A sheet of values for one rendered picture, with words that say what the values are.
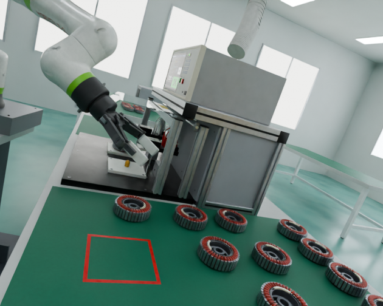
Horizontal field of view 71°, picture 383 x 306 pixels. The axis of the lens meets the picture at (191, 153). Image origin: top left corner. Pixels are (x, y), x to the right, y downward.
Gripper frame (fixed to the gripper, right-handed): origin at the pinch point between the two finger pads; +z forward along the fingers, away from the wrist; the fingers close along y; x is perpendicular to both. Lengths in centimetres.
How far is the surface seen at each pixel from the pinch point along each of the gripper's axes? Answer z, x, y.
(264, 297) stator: 40.5, 4.1, 22.3
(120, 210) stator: 6.1, -16.2, 4.5
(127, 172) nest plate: -1.2, -19.2, -24.6
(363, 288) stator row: 69, 20, 4
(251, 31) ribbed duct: -19, 84, -166
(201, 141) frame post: 9.2, 11.2, -20.1
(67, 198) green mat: -7.0, -26.3, 3.2
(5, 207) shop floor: -45, -133, -90
